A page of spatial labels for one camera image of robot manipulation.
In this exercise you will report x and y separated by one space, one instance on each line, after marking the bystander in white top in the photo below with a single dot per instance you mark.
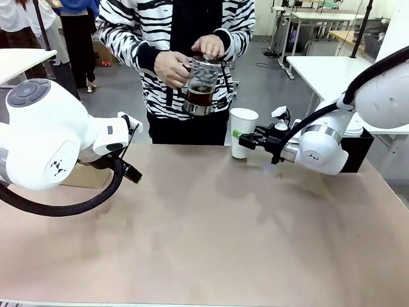
16 22

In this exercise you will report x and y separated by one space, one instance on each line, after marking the tall white paper cup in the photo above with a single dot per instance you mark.
243 121

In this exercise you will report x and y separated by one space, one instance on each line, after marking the black stand pole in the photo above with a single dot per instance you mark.
362 28

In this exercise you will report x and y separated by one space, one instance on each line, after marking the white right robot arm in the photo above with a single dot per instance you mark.
380 96

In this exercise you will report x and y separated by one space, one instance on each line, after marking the wooden top background table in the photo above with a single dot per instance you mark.
345 36

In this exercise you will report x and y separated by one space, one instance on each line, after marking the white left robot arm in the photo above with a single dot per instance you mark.
41 134

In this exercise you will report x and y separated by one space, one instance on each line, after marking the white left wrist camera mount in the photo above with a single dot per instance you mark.
128 119

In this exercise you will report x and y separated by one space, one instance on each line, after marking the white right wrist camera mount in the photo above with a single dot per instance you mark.
281 116

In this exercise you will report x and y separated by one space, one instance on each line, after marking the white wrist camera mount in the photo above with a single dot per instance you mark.
128 119
281 116

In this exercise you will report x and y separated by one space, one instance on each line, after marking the black square lid box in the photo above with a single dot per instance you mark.
358 150

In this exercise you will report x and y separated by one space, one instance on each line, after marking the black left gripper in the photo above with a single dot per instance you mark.
96 161

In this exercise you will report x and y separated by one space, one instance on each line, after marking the zebra sleeved right forearm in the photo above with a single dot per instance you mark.
128 41

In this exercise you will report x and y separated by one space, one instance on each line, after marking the bystander in black trousers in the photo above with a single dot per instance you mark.
78 44

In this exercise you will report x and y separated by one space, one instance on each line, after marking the stack of white cup lids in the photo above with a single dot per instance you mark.
354 128

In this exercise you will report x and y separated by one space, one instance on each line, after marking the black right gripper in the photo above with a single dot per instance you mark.
274 144

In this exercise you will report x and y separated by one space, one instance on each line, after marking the grey framed background desk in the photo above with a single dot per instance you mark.
319 16

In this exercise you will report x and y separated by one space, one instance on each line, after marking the glass french press coffee pitcher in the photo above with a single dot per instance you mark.
199 92

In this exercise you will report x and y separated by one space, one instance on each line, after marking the large white work table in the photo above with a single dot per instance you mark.
322 70

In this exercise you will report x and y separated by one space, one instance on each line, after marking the zebra sleeved left forearm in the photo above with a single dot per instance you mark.
238 28

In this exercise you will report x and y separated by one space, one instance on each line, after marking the person in zebra striped sweater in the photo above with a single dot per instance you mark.
159 102

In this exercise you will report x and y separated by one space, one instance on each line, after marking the person's right hand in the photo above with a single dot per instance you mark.
169 68

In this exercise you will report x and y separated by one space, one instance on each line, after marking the black tripod pole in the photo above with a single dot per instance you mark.
41 25

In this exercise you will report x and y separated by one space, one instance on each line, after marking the person's left hand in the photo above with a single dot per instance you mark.
209 44

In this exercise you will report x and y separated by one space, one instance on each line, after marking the brown cardboard box background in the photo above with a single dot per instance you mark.
103 54

